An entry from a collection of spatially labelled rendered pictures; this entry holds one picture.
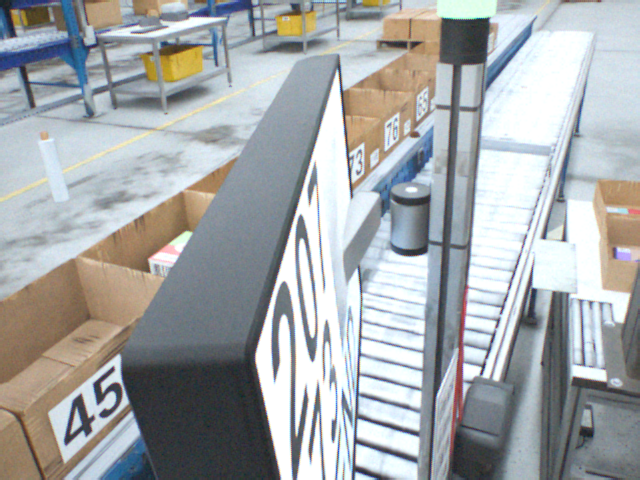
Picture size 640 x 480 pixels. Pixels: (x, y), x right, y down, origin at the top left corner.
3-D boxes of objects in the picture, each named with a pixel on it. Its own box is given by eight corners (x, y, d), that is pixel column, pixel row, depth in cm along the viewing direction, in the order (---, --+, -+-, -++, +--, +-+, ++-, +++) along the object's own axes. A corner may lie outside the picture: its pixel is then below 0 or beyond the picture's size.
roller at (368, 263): (511, 305, 167) (513, 290, 164) (342, 271, 186) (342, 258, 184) (514, 296, 170) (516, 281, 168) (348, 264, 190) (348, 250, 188)
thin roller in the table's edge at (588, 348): (595, 366, 135) (590, 301, 158) (586, 365, 136) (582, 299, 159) (593, 373, 136) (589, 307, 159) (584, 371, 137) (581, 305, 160)
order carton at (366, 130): (339, 205, 187) (338, 154, 179) (259, 192, 199) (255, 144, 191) (381, 163, 219) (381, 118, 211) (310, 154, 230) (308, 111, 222)
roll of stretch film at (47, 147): (56, 203, 418) (37, 135, 395) (51, 199, 426) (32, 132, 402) (71, 199, 424) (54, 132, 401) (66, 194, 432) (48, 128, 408)
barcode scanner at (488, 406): (512, 425, 88) (519, 378, 82) (497, 495, 79) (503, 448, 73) (468, 413, 91) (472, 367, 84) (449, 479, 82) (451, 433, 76)
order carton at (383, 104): (381, 163, 219) (381, 118, 211) (310, 154, 230) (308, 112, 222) (412, 132, 250) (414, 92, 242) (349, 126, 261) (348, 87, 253)
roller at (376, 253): (515, 293, 172) (516, 278, 169) (350, 262, 191) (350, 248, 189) (517, 284, 176) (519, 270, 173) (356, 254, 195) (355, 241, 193)
